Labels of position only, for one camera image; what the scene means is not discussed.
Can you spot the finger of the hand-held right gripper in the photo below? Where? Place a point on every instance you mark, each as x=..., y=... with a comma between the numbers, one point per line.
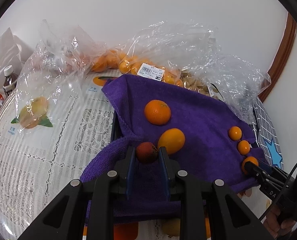
x=266, y=166
x=257, y=172

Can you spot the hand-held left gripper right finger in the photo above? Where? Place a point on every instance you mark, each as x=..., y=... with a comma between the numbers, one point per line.
x=164, y=170

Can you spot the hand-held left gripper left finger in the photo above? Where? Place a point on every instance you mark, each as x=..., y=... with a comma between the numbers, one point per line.
x=130, y=170

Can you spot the mandarin orange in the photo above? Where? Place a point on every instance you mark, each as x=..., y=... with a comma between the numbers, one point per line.
x=235, y=133
x=252, y=160
x=157, y=112
x=244, y=147

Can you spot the small red fruit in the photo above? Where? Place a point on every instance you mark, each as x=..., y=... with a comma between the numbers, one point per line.
x=146, y=152

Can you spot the yellow oval fruit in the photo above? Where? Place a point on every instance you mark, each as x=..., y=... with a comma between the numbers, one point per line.
x=173, y=140

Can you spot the purple towel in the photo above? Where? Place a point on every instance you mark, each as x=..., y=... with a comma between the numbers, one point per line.
x=201, y=115

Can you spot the pile of tan fruits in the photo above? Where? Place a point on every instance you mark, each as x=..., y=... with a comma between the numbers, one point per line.
x=196, y=85

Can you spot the person's right hand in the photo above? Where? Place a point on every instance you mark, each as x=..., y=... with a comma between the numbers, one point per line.
x=272, y=223

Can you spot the grey checked notebook blue star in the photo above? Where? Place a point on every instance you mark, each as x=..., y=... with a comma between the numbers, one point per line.
x=266, y=127

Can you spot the white price label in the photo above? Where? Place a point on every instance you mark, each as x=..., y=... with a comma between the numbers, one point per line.
x=149, y=71

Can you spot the pile of bagged oranges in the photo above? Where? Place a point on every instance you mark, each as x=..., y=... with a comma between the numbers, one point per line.
x=123, y=65

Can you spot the large clear plastic bag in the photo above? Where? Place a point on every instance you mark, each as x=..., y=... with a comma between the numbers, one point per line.
x=188, y=47

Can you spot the small clear plastic bag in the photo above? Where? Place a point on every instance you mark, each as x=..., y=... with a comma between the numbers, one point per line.
x=51, y=62

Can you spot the dark drink bottle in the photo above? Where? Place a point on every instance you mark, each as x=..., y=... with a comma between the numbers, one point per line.
x=8, y=82

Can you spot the white plastic bag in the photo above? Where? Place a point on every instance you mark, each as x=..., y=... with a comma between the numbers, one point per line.
x=6, y=50

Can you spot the brown wooden door frame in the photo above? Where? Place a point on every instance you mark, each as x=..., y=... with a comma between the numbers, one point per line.
x=282, y=55

